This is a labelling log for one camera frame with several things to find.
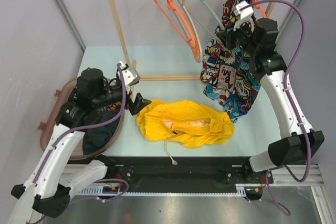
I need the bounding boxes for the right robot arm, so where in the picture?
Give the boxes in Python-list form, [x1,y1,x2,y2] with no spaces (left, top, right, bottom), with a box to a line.
[216,18,324,183]

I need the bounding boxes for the white cable duct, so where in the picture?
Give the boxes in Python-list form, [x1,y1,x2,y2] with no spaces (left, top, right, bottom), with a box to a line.
[78,183,263,197]

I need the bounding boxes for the wooden clothes rack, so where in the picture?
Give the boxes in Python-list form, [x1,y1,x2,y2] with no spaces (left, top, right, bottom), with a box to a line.
[101,0,289,92]

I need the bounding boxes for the camouflage orange shorts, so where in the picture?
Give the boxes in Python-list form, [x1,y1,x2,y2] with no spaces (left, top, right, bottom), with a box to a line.
[103,102,122,111]

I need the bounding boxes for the dark navy garment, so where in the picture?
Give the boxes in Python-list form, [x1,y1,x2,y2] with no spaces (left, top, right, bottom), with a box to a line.
[82,109,120,155]

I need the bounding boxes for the beige wooden hanger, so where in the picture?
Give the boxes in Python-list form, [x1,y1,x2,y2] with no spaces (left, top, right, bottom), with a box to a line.
[170,0,202,63]

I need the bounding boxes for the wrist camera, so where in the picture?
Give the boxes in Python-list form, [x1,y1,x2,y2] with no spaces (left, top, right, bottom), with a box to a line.
[117,61,141,93]
[233,1,254,31]

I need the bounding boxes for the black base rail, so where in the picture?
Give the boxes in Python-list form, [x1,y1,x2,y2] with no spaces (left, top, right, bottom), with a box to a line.
[86,155,287,193]

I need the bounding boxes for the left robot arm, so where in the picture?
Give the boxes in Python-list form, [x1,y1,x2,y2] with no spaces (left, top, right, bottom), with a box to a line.
[9,62,150,223]

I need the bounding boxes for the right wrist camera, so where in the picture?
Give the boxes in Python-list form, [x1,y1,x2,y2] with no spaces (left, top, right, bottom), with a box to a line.
[233,1,254,31]

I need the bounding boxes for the comic print shorts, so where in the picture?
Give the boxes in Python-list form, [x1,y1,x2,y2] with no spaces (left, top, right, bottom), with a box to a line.
[200,0,260,123]

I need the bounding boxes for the orange hanger left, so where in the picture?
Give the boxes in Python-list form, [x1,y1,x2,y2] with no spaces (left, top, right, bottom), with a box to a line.
[153,0,201,61]

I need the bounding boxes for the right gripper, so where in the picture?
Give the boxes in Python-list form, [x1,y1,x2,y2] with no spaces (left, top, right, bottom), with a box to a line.
[217,18,259,56]

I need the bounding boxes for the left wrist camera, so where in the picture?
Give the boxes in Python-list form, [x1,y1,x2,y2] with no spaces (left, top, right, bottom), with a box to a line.
[117,61,141,93]

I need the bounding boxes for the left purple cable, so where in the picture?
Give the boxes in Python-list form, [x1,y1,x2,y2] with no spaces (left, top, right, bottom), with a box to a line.
[26,62,130,224]

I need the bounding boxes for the yellow shorts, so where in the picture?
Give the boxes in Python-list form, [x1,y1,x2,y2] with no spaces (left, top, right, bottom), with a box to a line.
[136,100,235,148]

